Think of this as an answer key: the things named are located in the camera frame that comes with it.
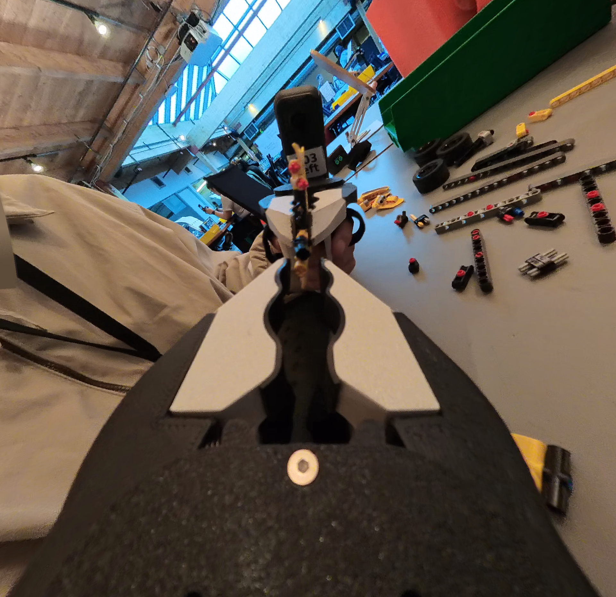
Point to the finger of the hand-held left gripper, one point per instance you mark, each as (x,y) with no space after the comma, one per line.
(327,212)
(281,221)

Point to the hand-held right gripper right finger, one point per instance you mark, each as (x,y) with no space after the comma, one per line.
(380,361)

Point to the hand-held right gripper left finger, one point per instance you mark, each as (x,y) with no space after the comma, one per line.
(221,361)

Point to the yellow beam assembly with pins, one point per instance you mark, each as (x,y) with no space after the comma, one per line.
(302,234)

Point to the person's left forearm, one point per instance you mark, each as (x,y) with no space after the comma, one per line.
(240,269)

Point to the wooden desk lamp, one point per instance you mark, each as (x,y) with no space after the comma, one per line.
(359,155)

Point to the grey desk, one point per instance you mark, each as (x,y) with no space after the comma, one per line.
(529,366)

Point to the person's left hand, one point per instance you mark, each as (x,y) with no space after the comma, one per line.
(341,250)

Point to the black device green light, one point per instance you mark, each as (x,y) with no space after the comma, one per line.
(338,160)

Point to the yellow curved panel pieces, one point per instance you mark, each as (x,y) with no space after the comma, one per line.
(380,200)

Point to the thin orange rod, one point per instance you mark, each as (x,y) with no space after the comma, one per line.
(373,160)

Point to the tiny black red pin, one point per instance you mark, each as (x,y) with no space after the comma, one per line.
(414,265)
(402,219)

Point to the tiny yellow black blue brick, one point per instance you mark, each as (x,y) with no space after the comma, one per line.
(419,221)

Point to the black toy wheel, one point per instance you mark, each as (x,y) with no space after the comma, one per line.
(455,148)
(430,176)
(427,152)

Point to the short black brick red pin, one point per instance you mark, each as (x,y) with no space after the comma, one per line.
(462,277)
(544,218)

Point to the ceiling mounted device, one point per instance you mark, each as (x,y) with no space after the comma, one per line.
(195,36)

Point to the black beam three red pins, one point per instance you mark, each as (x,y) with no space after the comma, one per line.
(482,262)

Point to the red plastic tote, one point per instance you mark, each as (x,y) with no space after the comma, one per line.
(418,24)

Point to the dark grey long toy beam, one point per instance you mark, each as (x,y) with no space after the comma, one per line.
(481,200)

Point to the light grey long toy beam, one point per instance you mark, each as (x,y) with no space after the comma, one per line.
(486,214)

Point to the person's beige jacket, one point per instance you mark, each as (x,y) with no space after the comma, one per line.
(96,250)

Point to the grey white small brick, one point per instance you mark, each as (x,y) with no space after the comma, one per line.
(485,136)

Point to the yellow black brick block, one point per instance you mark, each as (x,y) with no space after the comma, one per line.
(529,457)

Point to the blue red pin cluster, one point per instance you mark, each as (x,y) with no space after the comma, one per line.
(510,214)

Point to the grey black axle connector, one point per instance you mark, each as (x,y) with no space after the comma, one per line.
(543,263)

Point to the black double toy beam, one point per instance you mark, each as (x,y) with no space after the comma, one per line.
(522,154)

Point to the green storage bin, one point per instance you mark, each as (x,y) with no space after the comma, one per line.
(505,57)

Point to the small yellow brick red pin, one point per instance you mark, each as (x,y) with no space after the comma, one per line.
(522,130)
(540,115)

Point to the ceiling spotlight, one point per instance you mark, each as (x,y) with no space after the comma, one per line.
(37,167)
(102,28)

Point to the short grey beam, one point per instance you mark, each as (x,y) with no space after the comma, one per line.
(575,175)

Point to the black beam two red pins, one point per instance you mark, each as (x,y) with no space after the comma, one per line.
(597,209)

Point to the long yellow toy beam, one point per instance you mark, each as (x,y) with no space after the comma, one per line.
(584,85)

